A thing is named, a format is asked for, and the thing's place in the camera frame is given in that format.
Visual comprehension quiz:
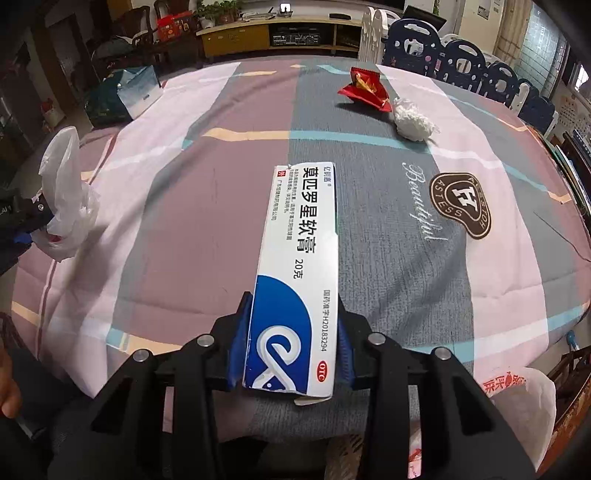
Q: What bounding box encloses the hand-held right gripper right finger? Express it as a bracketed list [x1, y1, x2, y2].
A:
[337, 296, 537, 480]

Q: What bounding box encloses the teal paper gift bag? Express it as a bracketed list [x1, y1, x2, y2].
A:
[84, 66, 163, 128]

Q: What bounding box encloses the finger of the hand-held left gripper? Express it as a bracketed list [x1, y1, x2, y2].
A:
[14, 193, 55, 247]

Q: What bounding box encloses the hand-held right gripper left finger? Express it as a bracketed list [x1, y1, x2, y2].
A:
[48, 292, 254, 480]

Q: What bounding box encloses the navy playpen fence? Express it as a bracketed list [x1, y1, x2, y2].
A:
[382, 17, 557, 136]

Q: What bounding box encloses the white blue medicine box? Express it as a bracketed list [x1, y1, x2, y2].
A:
[242, 161, 341, 407]

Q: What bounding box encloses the dark wooden chair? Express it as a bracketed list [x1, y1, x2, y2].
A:
[108, 0, 185, 49]

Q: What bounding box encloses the potted green plant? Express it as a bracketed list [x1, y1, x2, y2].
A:
[198, 0, 246, 27]

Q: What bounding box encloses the red snack wrapper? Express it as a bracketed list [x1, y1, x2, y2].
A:
[337, 66, 394, 112]

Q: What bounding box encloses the window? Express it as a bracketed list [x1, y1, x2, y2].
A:
[570, 60, 591, 95]

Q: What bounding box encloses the red gift box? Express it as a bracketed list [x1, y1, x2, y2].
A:
[156, 13, 195, 44]

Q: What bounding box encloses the wooden tv cabinet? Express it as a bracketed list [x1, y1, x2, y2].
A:
[198, 16, 366, 58]

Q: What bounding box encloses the plaid pink grey bedsheet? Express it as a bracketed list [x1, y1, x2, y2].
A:
[9, 55, 591, 446]

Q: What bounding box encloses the white plastic fence panel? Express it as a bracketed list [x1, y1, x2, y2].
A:
[359, 6, 399, 66]

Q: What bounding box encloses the person's left forearm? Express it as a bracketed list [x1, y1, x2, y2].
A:
[0, 350, 22, 419]

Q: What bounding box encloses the white red-print plastic bag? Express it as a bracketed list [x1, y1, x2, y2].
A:
[406, 367, 557, 480]

